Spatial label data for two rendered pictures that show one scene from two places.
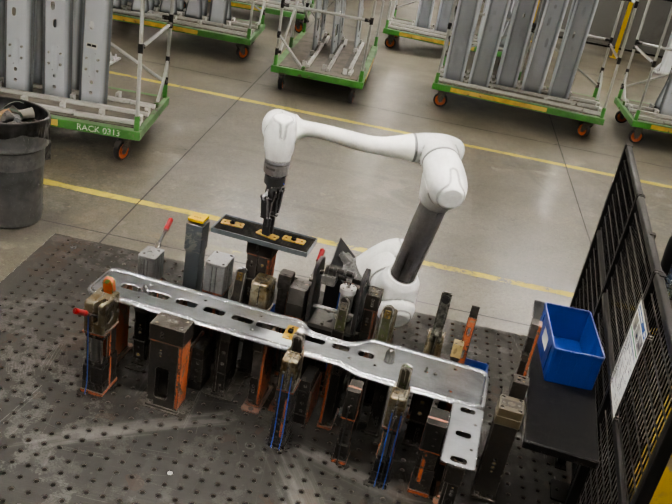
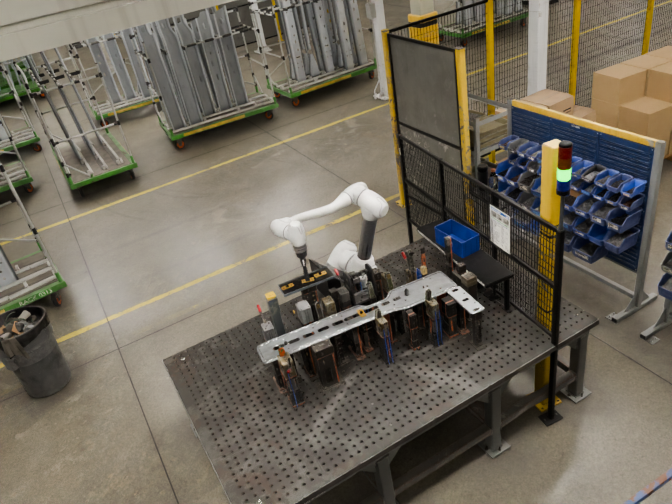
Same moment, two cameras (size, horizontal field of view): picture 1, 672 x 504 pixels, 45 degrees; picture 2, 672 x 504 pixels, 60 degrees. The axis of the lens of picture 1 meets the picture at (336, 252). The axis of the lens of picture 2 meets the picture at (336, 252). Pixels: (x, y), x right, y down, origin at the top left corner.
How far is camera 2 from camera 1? 1.86 m
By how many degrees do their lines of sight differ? 25
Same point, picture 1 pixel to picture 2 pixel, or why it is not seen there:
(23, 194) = (58, 363)
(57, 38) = not seen: outside the picture
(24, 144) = (45, 334)
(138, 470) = (361, 412)
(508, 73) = (207, 106)
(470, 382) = (441, 279)
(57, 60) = not seen: outside the picture
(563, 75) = (238, 90)
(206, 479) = (386, 394)
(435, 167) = (369, 201)
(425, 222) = (372, 227)
